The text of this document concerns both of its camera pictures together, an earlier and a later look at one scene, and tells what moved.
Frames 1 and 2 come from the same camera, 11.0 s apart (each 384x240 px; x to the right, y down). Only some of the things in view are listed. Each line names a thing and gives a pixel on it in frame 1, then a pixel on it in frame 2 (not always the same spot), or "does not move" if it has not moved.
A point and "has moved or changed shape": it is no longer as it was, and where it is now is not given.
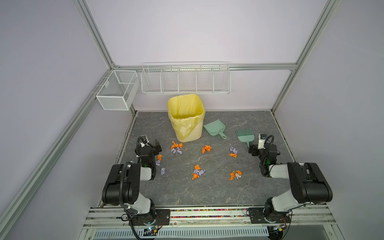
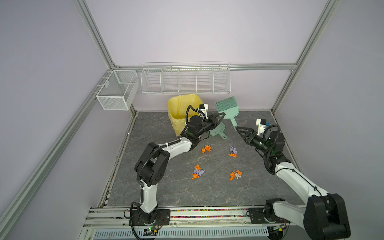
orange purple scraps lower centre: (197, 172) does not move
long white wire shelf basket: (186, 77) does not move
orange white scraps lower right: (237, 173) does not move
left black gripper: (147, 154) to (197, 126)
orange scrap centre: (207, 147) does not move
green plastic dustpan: (216, 128) does not move
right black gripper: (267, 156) to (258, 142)
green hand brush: (245, 135) has moved or changed shape
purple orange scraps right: (234, 151) does not move
